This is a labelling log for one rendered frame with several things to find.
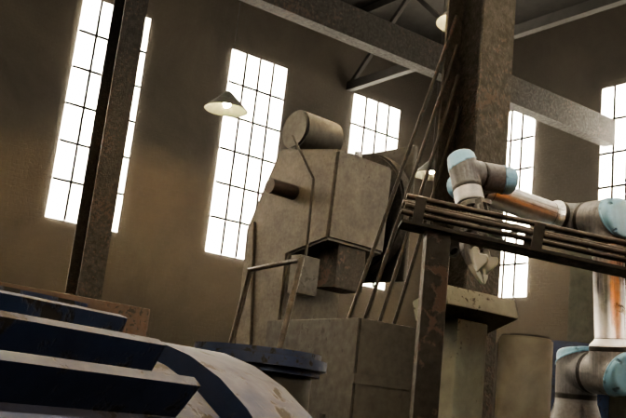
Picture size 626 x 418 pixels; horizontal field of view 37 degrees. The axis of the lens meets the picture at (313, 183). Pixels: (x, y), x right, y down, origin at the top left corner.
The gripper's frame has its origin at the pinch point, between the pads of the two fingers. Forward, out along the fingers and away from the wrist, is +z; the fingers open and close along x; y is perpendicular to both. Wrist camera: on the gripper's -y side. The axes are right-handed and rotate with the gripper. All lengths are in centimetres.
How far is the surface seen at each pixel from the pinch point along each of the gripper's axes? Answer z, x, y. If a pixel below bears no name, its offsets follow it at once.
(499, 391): 31.0, -9.0, 6.5
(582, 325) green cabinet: -105, 315, -186
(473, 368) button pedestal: 22.6, -6.3, -2.0
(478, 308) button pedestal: 11.2, -9.5, 5.6
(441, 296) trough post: 18.5, -36.7, 19.5
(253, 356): 21, -58, -17
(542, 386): 31.9, -4.0, 14.3
